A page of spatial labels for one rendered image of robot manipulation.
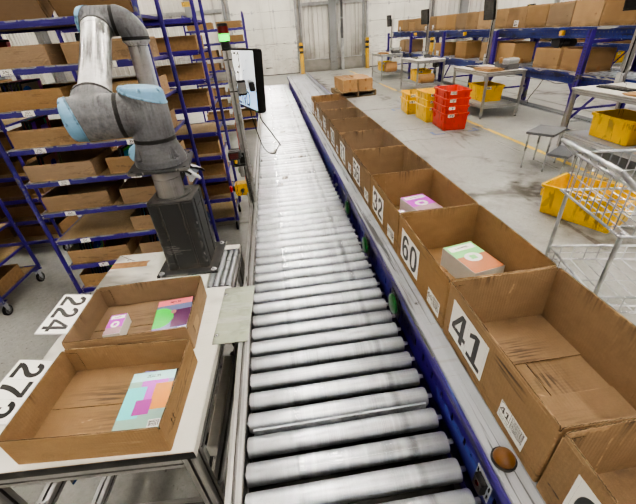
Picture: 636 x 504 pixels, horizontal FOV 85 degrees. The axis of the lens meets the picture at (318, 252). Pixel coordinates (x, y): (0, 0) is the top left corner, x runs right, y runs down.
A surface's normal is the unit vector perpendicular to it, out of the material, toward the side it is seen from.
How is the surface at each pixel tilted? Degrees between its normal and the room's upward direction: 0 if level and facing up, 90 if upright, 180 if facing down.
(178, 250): 90
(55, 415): 2
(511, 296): 89
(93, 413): 2
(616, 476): 0
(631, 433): 90
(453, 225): 89
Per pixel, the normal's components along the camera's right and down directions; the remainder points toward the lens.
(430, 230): 0.13, 0.51
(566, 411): -0.07, -0.83
